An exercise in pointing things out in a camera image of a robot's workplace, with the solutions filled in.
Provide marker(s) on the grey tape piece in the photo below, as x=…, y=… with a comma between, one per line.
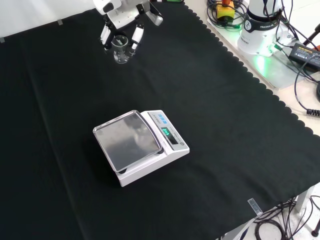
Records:
x=60, y=22
x=2, y=40

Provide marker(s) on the black bench cloth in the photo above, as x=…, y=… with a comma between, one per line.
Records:
x=212, y=105

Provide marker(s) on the small clear glass beaker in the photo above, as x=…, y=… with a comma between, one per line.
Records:
x=121, y=53

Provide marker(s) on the clear tape strip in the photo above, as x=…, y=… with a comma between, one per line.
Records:
x=255, y=206

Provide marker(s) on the white electronic balance steel pan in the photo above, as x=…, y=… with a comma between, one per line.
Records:
x=172, y=150

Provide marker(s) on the black power adapter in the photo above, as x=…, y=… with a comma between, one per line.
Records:
x=305, y=55

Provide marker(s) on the black tripod leg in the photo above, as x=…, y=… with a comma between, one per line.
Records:
x=312, y=37

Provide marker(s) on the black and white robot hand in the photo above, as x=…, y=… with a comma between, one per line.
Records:
x=120, y=17

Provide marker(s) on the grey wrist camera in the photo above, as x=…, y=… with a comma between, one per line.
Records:
x=156, y=17

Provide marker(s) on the white table leg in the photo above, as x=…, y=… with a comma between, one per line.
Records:
x=303, y=200

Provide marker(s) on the yellow stop button box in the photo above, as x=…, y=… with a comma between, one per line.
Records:
x=225, y=11

